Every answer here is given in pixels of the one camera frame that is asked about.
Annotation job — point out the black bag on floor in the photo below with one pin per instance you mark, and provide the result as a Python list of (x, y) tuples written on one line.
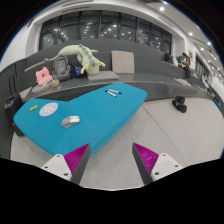
[(179, 103)]

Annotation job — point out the dark blue bag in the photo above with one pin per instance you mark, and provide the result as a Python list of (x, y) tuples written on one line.
[(75, 71)]

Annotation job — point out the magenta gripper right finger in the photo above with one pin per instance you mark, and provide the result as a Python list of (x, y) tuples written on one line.
[(153, 166)]

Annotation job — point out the green highlighter marker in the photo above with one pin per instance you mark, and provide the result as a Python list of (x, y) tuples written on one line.
[(34, 108)]

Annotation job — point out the pink plush toy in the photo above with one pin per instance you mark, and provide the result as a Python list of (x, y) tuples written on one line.
[(43, 76)]

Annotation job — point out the grey seat cushion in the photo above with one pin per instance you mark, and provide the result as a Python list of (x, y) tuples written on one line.
[(103, 76)]

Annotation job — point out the teal upholstered bench table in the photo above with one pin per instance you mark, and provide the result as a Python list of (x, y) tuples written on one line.
[(101, 115)]

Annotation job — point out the green dragon plush toy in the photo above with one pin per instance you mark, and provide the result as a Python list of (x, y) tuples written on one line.
[(85, 57)]

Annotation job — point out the white dark-tipped marker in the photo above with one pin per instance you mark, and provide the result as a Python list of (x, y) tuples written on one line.
[(110, 93)]

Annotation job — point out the grey computer mouse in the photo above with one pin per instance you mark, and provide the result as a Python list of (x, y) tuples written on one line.
[(70, 121)]

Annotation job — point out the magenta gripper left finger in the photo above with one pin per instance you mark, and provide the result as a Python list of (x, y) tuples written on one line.
[(70, 166)]

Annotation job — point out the blue capped marker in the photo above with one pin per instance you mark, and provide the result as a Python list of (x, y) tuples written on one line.
[(115, 91)]

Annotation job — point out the round white coaster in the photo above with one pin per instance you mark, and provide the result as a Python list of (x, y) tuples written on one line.
[(48, 109)]

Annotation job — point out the seated person in green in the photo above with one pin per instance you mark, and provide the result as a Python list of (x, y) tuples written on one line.
[(184, 63)]

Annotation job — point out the grey backpack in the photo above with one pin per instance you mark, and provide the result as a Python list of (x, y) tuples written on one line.
[(61, 68)]

